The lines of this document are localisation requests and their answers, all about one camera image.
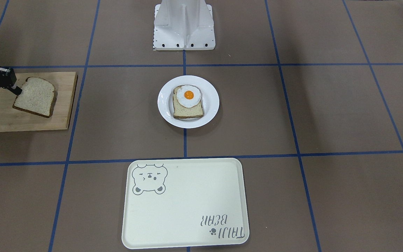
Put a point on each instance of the bread slice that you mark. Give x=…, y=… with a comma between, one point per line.
x=181, y=112
x=38, y=97

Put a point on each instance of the white round plate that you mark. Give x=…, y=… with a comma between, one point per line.
x=209, y=99

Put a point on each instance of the wooden cutting board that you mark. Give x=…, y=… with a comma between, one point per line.
x=16, y=120

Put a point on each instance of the fried egg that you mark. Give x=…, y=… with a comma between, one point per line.
x=188, y=96

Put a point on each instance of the cream bear serving tray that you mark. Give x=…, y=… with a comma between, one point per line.
x=185, y=203

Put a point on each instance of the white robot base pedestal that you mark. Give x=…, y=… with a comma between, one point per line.
x=183, y=25

